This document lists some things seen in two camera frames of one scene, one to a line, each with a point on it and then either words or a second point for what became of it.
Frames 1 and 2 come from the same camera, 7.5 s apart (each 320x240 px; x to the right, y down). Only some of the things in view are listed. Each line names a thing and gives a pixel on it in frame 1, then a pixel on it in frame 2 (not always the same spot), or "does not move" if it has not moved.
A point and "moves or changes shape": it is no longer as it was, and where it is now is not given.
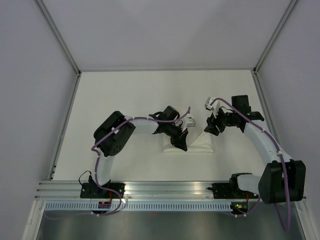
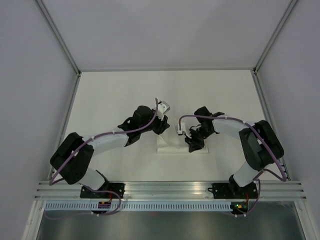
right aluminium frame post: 266,49 does not move
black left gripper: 179,141 -> 162,124
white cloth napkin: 203,144 moves or changes shape
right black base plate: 229,191 does not move
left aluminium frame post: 57,33 does not move
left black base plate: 92,190 does not move
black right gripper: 212,121 -> 194,144
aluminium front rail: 134,190 does not move
